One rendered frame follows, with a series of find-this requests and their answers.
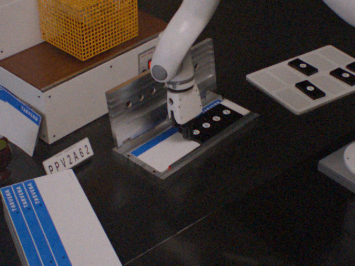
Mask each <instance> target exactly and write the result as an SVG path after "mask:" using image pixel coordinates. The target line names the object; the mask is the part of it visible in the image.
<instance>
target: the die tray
mask: <svg viewBox="0 0 355 266"><path fill-rule="evenodd" d="M296 58H298V59H301V60H303V61H304V62H306V63H308V64H309V65H311V66H313V67H315V68H317V69H318V73H315V74H313V75H311V76H306V75H304V74H302V73H300V72H299V71H297V70H295V69H294V68H292V67H290V66H288V65H287V64H288V62H290V61H292V60H294V59H296ZM354 61H355V58H352V57H350V56H348V55H347V54H345V53H343V52H341V51H340V50H338V49H336V48H335V47H333V46H331V45H328V46H325V47H323V48H319V49H317V50H314V51H311V52H309V53H306V54H303V55H300V56H298V57H295V58H292V59H289V60H287V61H284V62H281V63H278V64H275V65H273V66H270V67H268V68H265V69H262V70H259V71H257V72H254V73H251V74H249V75H246V80H248V81H249V82H250V83H252V84H253V85H254V86H256V87H257V88H259V89H261V90H262V91H264V92H265V93H266V94H267V95H269V96H270V97H272V98H273V99H275V100H276V101H277V102H279V103H280V104H281V105H283V106H284V107H286V108H287V109H289V110H290V111H291V112H293V113H294V114H296V115H301V114H303V113H306V112H308V111H311V110H313V109H315V108H318V107H320V106H322V105H325V104H328V103H330V102H332V101H335V100H337V99H339V98H342V97H344V96H346V95H349V94H351V93H354V92H355V85H354V86H350V85H348V84H346V83H345V82H343V81H341V80H339V79H337V78H335V77H333V76H332V75H330V74H329V73H330V71H331V70H334V69H336V68H338V67H341V68H342V69H344V70H346V71H348V72H350V73H352V74H354V75H355V73H354V72H353V71H351V70H349V69H347V68H346V65H347V64H349V63H352V62H354ZM303 80H308V81H310V82H311V83H312V84H314V85H315V86H316V87H318V88H319V89H321V90H322V91H323V92H325V93H326V96H325V97H322V98H319V99H316V100H312V99H311V98H310V97H309V96H307V95H306V94H305V93H303V92H302V91H300V89H298V88H297V87H295V83H297V82H300V81H303Z"/></svg>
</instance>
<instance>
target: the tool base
mask: <svg viewBox="0 0 355 266"><path fill-rule="evenodd" d="M214 92H215V90H214V91H207V92H206V95H204V96H202V97H201V107H202V108H203V107H205V106H206V105H208V104H210V103H211V102H213V101H215V100H216V99H220V100H222V101H224V100H226V98H224V99H222V98H223V97H222V96H221V95H220V94H216V93H214ZM259 120H260V115H259V114H257V113H253V115H252V116H250V117H249V118H248V119H246V120H245V121H243V122H241V123H239V124H238V125H236V126H234V127H233V128H231V129H230V130H229V131H228V132H226V133H224V134H223V135H221V136H220V137H218V138H217V139H216V140H214V141H213V142H211V143H209V144H208V145H206V146H205V147H203V148H202V149H201V150H200V151H197V152H196V153H194V154H193V155H191V156H190V157H188V158H187V159H185V160H183V161H182V162H180V163H179V164H177V165H176V166H175V167H173V168H172V169H169V168H168V169H167V170H165V171H164V172H159V171H157V170H156V169H154V168H152V167H151V166H149V165H148V164H147V163H145V162H143V161H142V160H140V159H138V158H137V157H135V156H134V155H132V154H131V153H130V152H132V151H134V150H135V149H137V148H138V147H140V146H141V145H143V144H145V143H147V142H148V141H149V140H151V139H153V138H154V137H156V136H158V135H159V134H161V133H162V132H164V131H166V130H167V129H169V128H171V127H172V125H173V122H172V121H170V119H169V115H167V119H165V120H163V121H162V122H159V123H157V124H156V125H155V129H153V130H151V131H150V132H148V133H147V134H145V135H144V136H142V137H140V136H141V134H140V135H138V136H136V137H134V138H133V139H126V140H124V141H122V143H123V144H122V145H121V146H119V147H116V148H114V149H113V155H115V156H117V157H118V158H119V159H121V160H123V161H124V162H126V163H127V164H129V165H130V166H132V167H134V168H135V169H137V170H138V171H140V172H141V173H143V174H145V175H146V176H147V177H149V178H150V179H152V180H153V181H155V182H157V183H159V184H161V185H162V186H163V185H165V184H166V183H168V182H169V181H172V180H173V179H174V178H175V177H177V176H178V175H180V174H181V173H183V172H184V171H186V170H187V169H189V168H190V167H191V166H193V165H194V164H196V163H198V162H199V161H201V160H202V159H203V158H204V157H206V156H207V155H209V154H210V153H212V152H213V151H216V150H217V149H219V148H220V147H221V146H223V145H224V144H226V143H227V142H229V141H230V140H231V139H233V138H234V137H236V136H237V135H238V134H240V133H242V132H243V131H245V130H246V129H248V128H249V127H250V126H252V125H253V124H255V123H256V122H259ZM127 155H130V156H127ZM153 171H155V173H153Z"/></svg>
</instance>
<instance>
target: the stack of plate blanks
mask: <svg viewBox="0 0 355 266"><path fill-rule="evenodd" d="M1 197H2V198H1V200H2V203H3V212H4V217H5V219H6V222H7V225H8V228H9V231H10V233H11V236H12V239H13V241H14V244H15V246H16V249H17V252H18V255H19V258H20V260H21V263H22V266H43V264H42V261H41V259H40V257H39V254H38V252H37V249H36V247H35V244H34V242H33V239H32V237H31V234H30V232H29V230H28V227H27V225H26V222H25V220H24V218H23V215H22V213H21V210H20V207H19V204H18V201H17V199H16V196H15V194H14V191H13V188H12V185H10V186H7V187H2V188H1Z"/></svg>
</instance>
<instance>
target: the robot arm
mask: <svg viewBox="0 0 355 266"><path fill-rule="evenodd" d="M219 1H220V0H183V2H182V4H181V6H180V7H179V9H178V10H177V12H176V13H175V14H174V16H173V18H172V20H171V21H170V23H169V24H168V26H167V27H166V29H165V30H164V31H163V32H161V33H160V34H159V36H158V37H159V42H158V45H157V47H156V49H155V52H154V55H153V57H152V60H151V63H150V73H151V76H152V77H153V78H154V79H155V80H156V81H158V82H160V83H166V87H168V89H169V90H168V113H169V119H170V121H172V122H173V125H172V126H173V127H174V128H177V127H181V129H182V136H183V138H184V139H187V140H190V141H191V140H192V139H194V131H193V125H194V120H195V118H196V117H197V116H198V115H199V114H201V111H202V107H201V97H200V94H199V90H198V88H197V85H196V83H195V76H194V69H193V63H192V56H191V47H192V45H193V44H194V42H195V41H196V39H197V38H198V36H199V35H200V34H201V32H202V31H203V30H204V29H205V27H206V25H207V24H208V22H209V21H210V19H211V17H212V16H213V14H214V12H215V10H216V8H217V6H218V4H219ZM323 1H324V2H325V3H326V4H327V5H328V6H329V7H330V9H332V10H333V11H334V12H335V13H336V14H337V15H339V16H340V17H341V18H342V19H343V20H344V21H346V22H347V23H348V24H350V25H352V26H353V27H355V0H323ZM344 162H345V164H346V166H347V168H348V169H349V170H350V171H351V172H353V173H354V174H355V142H354V143H352V144H350V145H349V146H348V147H347V148H346V150H345V152H344Z"/></svg>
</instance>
